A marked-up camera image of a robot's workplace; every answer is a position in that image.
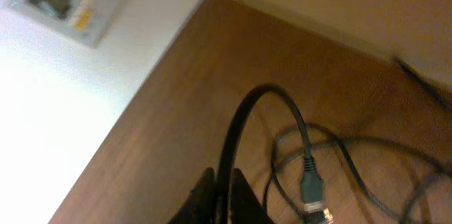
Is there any white wall outlet plate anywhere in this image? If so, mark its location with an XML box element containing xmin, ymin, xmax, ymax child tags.
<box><xmin>8</xmin><ymin>0</ymin><xmax>122</xmax><ymax>47</ymax></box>

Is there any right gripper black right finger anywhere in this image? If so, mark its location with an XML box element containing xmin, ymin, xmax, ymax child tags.
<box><xmin>230</xmin><ymin>168</ymin><xmax>274</xmax><ymax>224</ymax></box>

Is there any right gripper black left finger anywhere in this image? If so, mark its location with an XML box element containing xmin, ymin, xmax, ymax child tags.
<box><xmin>168</xmin><ymin>167</ymin><xmax>215</xmax><ymax>224</ymax></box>

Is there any black usb cable bundle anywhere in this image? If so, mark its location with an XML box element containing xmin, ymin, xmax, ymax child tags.
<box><xmin>215</xmin><ymin>57</ymin><xmax>452</xmax><ymax>224</ymax></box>

